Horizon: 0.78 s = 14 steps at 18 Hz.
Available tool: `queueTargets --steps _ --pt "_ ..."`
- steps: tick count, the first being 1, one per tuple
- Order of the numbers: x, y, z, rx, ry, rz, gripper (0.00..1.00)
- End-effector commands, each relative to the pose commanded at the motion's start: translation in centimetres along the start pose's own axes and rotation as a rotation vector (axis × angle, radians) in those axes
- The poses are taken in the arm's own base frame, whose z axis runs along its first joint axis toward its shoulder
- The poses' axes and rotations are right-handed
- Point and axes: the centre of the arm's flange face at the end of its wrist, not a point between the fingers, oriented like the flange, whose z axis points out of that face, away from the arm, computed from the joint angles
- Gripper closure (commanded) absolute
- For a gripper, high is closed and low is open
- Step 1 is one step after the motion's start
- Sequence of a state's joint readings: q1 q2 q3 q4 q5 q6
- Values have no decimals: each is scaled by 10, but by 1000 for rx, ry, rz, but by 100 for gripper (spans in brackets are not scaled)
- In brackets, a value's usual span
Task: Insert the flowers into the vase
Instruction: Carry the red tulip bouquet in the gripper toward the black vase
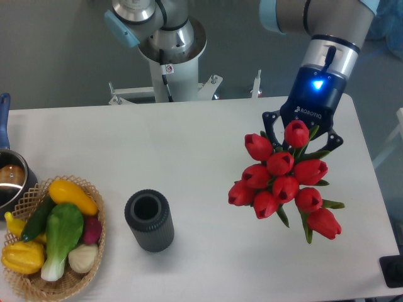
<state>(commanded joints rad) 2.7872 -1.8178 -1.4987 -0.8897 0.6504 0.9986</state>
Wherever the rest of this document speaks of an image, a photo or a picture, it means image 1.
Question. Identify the dark green cucumber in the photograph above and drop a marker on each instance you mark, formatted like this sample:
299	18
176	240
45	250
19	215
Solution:
37	222

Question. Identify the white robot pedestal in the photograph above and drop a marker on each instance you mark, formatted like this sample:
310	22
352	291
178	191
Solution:
173	58

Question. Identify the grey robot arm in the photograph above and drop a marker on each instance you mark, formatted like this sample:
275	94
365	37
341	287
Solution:
338	30

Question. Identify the small yellow gourd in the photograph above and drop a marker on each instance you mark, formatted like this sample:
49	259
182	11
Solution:
16	226

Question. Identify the blue plastic bag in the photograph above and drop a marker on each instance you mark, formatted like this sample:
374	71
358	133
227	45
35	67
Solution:
387	26

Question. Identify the blue handled saucepan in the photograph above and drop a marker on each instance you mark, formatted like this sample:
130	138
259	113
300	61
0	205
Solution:
16	176

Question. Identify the yellow bell pepper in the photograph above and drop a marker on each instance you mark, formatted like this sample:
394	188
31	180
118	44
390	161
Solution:
23	257

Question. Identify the red tulip bouquet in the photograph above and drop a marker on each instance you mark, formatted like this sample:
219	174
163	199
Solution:
286	173

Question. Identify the woven wicker basket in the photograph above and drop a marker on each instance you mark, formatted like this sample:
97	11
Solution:
32	287

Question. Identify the dark grey ribbed vase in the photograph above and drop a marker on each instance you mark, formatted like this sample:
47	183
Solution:
148	214

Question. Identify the black device at edge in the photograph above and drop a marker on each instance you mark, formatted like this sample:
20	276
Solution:
391	267

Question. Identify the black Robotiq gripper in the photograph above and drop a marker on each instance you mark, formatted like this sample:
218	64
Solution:
313	99

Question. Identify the yellow squash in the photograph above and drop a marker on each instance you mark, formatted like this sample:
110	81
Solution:
64	191

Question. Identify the purple red radish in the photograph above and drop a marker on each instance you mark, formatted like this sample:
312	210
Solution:
91	231

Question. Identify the green bok choy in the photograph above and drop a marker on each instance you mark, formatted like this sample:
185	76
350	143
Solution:
64	229

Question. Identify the white garlic bulb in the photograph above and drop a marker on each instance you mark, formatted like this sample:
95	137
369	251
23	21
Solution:
82	258

